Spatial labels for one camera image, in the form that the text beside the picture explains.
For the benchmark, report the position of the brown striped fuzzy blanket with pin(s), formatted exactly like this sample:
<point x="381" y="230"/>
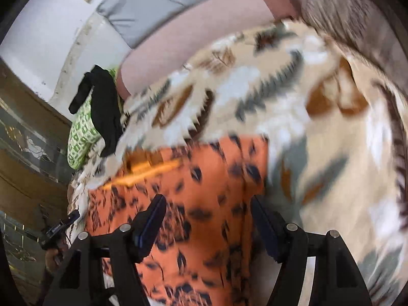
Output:
<point x="375" y="28"/>

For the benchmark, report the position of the brown wooden glass-panel wardrobe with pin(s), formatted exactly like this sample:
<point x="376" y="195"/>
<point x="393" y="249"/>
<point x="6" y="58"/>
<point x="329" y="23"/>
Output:
<point x="34" y="179"/>

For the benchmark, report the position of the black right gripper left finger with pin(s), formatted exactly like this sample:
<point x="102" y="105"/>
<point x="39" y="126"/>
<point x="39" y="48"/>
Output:
<point x="97" y="268"/>

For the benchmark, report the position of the orange black floral garment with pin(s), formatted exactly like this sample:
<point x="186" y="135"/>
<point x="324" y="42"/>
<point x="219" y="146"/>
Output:
<point x="201" y="255"/>

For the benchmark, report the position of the beige leaf-patterned fleece blanket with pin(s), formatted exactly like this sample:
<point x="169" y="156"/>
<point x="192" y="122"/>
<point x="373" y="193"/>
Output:
<point x="336" y="128"/>

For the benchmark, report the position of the green patterned white cloth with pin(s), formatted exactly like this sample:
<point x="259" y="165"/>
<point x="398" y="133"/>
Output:
<point x="79" y="137"/>

